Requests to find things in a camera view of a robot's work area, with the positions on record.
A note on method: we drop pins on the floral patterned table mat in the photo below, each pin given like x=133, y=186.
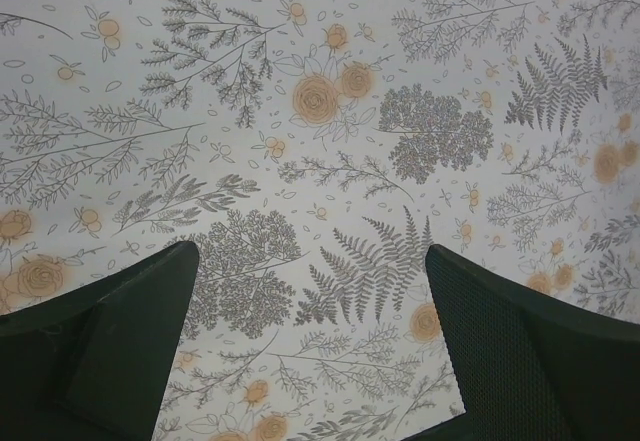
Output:
x=313, y=150

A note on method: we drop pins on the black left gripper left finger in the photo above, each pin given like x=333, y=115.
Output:
x=93, y=364

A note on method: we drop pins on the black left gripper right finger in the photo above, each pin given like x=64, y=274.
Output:
x=528, y=366

